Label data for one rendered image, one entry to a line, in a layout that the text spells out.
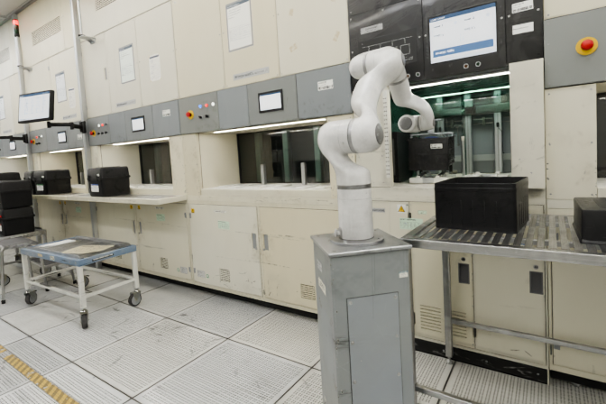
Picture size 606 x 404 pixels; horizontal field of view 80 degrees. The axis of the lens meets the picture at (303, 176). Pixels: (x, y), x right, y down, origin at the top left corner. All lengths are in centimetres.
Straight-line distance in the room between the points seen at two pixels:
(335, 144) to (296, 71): 110
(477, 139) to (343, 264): 179
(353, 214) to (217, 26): 192
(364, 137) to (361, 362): 72
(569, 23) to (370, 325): 139
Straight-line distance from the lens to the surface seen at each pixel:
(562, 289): 193
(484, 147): 275
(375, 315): 126
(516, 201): 141
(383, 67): 143
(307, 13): 231
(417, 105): 176
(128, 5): 374
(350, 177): 121
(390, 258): 122
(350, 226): 124
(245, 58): 256
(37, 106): 405
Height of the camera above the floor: 107
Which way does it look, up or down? 4 degrees down
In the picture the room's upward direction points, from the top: 3 degrees counter-clockwise
